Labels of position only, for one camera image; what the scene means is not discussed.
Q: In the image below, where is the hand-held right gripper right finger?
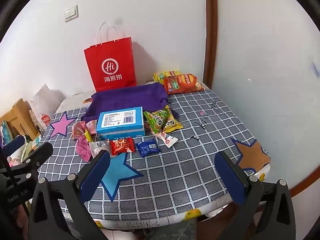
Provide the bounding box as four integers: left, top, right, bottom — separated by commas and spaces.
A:
214, 151, 300, 240

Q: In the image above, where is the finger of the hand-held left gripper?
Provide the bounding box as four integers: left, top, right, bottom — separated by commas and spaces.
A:
10, 142, 54, 174
2, 135, 27, 157

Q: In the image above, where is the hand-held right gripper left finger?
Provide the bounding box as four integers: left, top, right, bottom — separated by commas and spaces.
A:
29, 149, 112, 240

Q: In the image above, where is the pink patterned snack packet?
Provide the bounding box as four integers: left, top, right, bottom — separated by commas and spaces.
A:
72, 120, 88, 139

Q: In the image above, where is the light pink snack packet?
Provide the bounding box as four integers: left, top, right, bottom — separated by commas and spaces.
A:
86, 120, 98, 136

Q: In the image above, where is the yellow snack packet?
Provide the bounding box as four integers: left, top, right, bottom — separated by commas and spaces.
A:
162, 105, 184, 133

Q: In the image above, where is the green snack packet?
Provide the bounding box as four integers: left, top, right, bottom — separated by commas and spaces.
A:
143, 109, 172, 133

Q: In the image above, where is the blue star sticker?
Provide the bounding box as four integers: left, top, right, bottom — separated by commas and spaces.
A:
100, 152, 143, 202

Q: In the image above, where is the silver snack packet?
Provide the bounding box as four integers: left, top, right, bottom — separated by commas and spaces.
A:
89, 140, 112, 158

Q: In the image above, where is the magenta snack packet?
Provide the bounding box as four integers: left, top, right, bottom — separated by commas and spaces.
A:
76, 137, 92, 162

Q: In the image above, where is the brown star sticker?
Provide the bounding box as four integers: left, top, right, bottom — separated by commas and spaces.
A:
230, 138, 271, 173

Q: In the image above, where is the wooden chair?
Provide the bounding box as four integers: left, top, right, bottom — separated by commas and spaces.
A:
0, 99, 40, 140

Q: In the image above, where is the pink star sticker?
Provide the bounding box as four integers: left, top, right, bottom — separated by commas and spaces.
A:
47, 111, 77, 139

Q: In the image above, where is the blue cardboard box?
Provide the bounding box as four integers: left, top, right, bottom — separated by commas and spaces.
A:
96, 106, 146, 140

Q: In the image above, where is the white plastic bag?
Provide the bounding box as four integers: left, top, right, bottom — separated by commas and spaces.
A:
27, 84, 67, 133

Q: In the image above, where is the grey checked tablecloth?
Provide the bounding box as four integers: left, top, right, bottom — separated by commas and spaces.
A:
36, 87, 272, 222

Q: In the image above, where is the blue snack packet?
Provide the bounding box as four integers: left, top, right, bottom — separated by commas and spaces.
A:
135, 139, 161, 157

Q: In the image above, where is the white and red snack packet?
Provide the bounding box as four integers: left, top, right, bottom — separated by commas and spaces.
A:
150, 130, 179, 148

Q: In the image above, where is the purple cloth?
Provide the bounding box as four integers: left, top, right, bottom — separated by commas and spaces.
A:
80, 82, 179, 122

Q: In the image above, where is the red chip bag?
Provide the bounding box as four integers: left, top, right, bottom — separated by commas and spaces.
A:
163, 73, 205, 95

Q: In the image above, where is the yellow chip bag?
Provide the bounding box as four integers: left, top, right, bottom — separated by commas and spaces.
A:
153, 70, 181, 83

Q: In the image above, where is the red paper bag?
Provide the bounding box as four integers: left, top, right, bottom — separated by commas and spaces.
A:
84, 21, 137, 92

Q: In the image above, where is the white light switch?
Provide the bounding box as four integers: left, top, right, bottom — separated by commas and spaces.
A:
64, 6, 79, 22

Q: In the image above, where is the brown wooden door frame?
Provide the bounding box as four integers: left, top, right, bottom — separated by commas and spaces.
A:
203, 0, 320, 198

